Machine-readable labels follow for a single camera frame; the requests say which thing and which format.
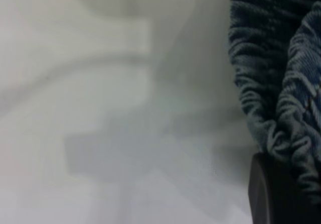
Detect blue denim pants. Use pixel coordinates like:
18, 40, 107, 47
227, 0, 321, 205

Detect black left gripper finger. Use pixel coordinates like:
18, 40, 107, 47
247, 152, 321, 224

